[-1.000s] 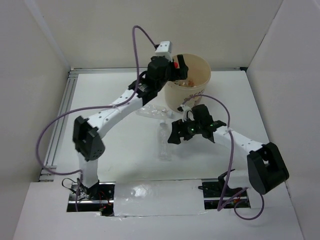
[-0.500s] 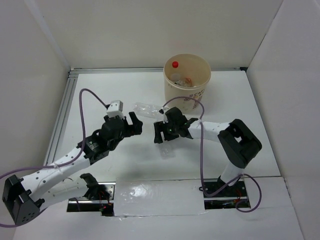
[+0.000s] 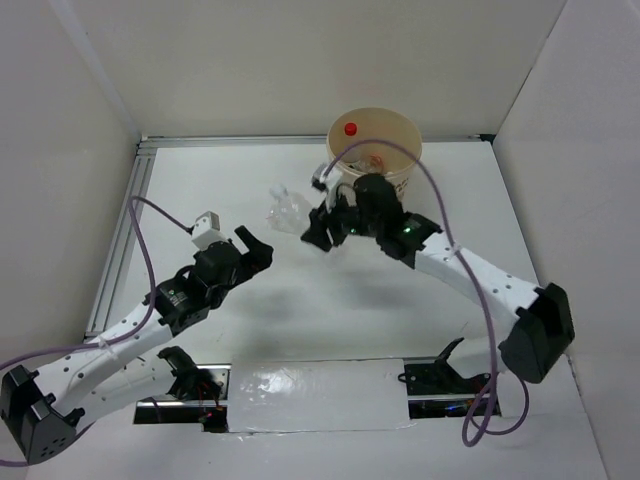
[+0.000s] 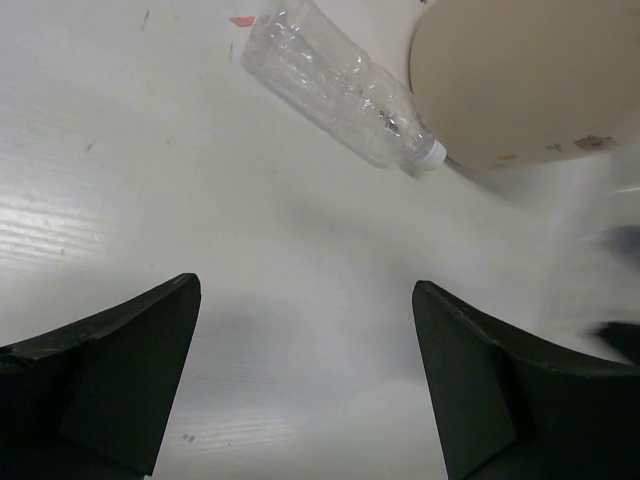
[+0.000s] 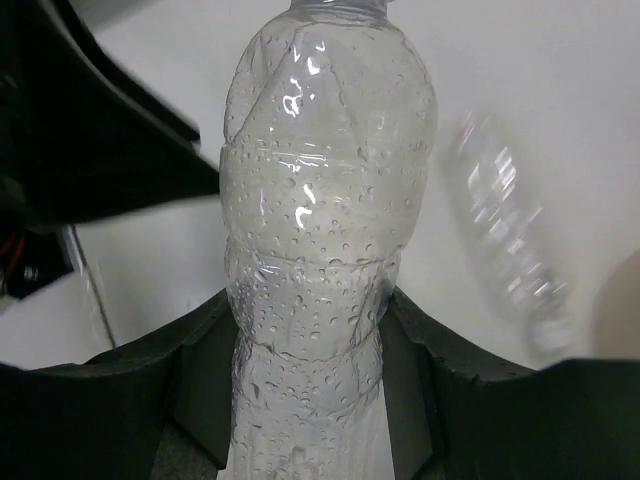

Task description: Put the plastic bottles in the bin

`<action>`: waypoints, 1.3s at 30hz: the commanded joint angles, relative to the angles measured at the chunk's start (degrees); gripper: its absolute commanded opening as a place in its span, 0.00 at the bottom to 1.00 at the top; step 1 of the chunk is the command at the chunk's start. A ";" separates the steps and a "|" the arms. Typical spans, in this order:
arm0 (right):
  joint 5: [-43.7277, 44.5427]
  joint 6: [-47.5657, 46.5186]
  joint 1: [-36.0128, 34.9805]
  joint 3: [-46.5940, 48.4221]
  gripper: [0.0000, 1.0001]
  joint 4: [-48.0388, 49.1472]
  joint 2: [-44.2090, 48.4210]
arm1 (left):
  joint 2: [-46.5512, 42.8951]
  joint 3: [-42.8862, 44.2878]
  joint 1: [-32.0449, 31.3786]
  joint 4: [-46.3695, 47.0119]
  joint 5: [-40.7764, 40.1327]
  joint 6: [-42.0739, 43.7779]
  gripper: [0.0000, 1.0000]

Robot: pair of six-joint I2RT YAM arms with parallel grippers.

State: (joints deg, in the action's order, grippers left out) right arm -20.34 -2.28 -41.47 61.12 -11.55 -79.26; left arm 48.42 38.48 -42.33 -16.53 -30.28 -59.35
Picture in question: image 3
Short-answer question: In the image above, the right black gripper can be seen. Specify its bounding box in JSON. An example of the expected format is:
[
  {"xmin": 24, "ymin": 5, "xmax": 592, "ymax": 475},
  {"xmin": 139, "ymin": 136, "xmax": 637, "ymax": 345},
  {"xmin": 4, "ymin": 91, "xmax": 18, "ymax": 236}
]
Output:
[{"xmin": 301, "ymin": 185, "xmax": 382, "ymax": 252}]

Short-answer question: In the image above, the clear bottle white cap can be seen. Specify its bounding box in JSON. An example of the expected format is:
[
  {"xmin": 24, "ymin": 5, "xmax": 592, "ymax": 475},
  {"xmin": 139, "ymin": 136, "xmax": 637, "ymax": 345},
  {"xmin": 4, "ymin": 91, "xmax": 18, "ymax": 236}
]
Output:
[{"xmin": 267, "ymin": 184, "xmax": 313, "ymax": 236}]

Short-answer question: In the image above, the red cola label bottle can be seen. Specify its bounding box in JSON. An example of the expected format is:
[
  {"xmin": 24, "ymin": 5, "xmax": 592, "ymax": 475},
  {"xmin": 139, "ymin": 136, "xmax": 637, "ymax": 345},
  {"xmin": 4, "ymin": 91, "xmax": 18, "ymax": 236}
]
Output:
[{"xmin": 347, "ymin": 154, "xmax": 390, "ymax": 175}]

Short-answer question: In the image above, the red cap red label bottle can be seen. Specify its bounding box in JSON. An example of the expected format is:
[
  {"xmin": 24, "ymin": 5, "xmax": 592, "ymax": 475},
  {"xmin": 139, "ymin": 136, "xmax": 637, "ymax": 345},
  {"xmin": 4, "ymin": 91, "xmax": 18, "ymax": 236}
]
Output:
[{"xmin": 344, "ymin": 122, "xmax": 358, "ymax": 137}]

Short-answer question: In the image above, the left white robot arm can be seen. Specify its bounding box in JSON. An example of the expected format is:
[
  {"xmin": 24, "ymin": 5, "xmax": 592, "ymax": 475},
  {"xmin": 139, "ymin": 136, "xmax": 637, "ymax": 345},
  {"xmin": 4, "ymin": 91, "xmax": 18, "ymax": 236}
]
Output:
[{"xmin": 1, "ymin": 226, "xmax": 274, "ymax": 466}]

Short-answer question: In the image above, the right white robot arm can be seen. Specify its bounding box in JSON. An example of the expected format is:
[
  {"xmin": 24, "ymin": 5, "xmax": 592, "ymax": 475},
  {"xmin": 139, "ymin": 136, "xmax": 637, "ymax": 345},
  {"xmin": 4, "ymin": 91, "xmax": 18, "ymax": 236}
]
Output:
[{"xmin": 301, "ymin": 166, "xmax": 575, "ymax": 392}]

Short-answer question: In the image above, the beige paper bucket bin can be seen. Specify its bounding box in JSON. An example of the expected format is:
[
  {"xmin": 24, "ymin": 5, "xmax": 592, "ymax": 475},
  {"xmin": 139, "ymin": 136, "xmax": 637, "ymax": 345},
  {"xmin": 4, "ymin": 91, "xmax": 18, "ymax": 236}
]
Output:
[{"xmin": 326, "ymin": 107, "xmax": 422, "ymax": 199}]

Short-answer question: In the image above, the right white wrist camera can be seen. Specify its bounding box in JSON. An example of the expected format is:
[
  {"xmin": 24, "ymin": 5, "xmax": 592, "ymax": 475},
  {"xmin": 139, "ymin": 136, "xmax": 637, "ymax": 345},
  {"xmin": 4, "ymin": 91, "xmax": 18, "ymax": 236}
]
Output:
[{"xmin": 311, "ymin": 163, "xmax": 342, "ymax": 211}]

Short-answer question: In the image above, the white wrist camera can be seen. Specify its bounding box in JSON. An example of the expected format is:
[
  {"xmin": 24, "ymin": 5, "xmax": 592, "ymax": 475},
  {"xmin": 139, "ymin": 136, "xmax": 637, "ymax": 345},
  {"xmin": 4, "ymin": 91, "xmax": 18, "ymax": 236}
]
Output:
[
  {"xmin": 191, "ymin": 211, "xmax": 227, "ymax": 251},
  {"xmin": 311, "ymin": 163, "xmax": 342, "ymax": 211}
]

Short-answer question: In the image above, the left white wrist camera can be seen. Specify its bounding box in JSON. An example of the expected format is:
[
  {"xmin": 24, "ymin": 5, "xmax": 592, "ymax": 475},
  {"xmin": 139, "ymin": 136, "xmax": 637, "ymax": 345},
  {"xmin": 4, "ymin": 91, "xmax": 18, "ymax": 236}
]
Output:
[{"xmin": 191, "ymin": 211, "xmax": 227, "ymax": 251}]

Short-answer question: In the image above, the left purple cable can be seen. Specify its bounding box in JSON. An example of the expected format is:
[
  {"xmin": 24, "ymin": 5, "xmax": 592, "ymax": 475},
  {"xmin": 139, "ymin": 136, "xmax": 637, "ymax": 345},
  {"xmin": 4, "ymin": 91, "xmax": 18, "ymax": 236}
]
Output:
[{"xmin": 0, "ymin": 196, "xmax": 201, "ymax": 468}]

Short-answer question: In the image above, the aluminium frame rail left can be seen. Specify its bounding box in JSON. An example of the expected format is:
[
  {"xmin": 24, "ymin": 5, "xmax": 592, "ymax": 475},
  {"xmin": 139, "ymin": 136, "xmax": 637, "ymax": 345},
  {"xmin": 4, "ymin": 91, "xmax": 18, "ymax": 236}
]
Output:
[{"xmin": 84, "ymin": 140, "xmax": 157, "ymax": 340}]

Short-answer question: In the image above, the aluminium frame rail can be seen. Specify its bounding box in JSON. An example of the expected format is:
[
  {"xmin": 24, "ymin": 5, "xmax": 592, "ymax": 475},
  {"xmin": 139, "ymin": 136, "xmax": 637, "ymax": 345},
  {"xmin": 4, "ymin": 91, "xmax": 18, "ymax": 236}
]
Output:
[
  {"xmin": 84, "ymin": 140, "xmax": 157, "ymax": 340},
  {"xmin": 138, "ymin": 134, "xmax": 496, "ymax": 150}
]

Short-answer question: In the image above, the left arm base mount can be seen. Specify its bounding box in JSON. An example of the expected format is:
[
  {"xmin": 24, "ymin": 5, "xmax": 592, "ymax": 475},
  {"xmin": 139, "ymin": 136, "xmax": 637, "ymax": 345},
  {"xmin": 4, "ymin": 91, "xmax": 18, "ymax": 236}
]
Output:
[{"xmin": 133, "ymin": 364, "xmax": 231, "ymax": 434}]

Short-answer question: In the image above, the aluminium frame rail back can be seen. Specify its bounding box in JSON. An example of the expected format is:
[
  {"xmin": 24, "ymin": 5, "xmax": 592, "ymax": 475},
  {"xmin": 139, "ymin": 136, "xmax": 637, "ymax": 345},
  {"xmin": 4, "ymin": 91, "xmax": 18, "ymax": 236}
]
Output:
[{"xmin": 138, "ymin": 134, "xmax": 496, "ymax": 150}]

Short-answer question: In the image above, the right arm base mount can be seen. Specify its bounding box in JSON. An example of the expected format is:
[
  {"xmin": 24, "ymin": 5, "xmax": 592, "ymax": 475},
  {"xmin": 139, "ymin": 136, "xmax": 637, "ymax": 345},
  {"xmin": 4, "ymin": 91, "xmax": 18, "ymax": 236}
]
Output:
[{"xmin": 397, "ymin": 338, "xmax": 490, "ymax": 420}]

